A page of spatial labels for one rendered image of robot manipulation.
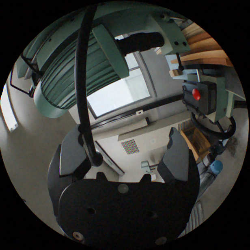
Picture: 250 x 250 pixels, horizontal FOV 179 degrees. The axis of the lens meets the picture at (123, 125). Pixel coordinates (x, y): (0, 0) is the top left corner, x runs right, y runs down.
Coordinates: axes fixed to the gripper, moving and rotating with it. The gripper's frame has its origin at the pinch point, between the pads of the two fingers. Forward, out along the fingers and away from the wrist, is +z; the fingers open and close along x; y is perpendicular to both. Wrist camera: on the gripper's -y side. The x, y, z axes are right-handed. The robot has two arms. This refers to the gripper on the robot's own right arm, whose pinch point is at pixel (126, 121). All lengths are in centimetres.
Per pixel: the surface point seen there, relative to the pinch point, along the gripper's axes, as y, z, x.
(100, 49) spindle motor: -12.2, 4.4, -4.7
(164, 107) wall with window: 38, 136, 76
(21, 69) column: -19.8, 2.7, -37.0
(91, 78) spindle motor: -6.5, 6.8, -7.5
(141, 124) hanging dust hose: 70, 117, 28
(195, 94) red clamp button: -5.5, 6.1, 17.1
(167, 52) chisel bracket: -16.1, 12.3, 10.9
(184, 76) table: -12.5, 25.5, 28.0
